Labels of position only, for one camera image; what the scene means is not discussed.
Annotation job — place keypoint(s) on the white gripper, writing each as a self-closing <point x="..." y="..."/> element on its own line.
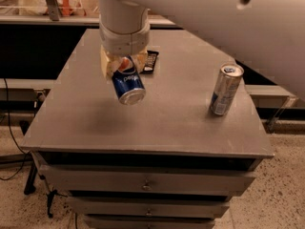
<point x="124" y="43"/>

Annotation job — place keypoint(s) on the blue pepsi can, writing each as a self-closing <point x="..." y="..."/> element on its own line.
<point x="127" y="83"/>

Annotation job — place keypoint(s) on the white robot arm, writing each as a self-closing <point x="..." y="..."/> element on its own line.
<point x="266" y="35"/>

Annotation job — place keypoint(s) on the silver energy drink can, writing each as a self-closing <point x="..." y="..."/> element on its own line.
<point x="226" y="86"/>

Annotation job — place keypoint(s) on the black snack bar wrapper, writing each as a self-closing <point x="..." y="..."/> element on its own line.
<point x="150" y="62"/>

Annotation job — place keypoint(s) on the orange white plastic bag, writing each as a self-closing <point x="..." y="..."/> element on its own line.
<point x="39" y="7"/>

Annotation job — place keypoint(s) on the grey drawer cabinet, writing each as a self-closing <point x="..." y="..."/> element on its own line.
<point x="100" y="152"/>

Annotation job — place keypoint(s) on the top drawer brass knob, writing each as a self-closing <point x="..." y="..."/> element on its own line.
<point x="146" y="186"/>

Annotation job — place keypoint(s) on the drawer brass knob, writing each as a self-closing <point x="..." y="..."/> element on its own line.
<point x="148" y="213"/>
<point x="146" y="186"/>

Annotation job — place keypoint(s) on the middle drawer brass knob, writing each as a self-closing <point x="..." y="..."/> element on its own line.
<point x="148" y="213"/>

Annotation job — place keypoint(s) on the black stand leg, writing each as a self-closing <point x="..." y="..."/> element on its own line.
<point x="29" y="187"/>

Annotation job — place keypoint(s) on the grey metal shelf rail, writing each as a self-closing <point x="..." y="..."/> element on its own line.
<point x="82" y="21"/>

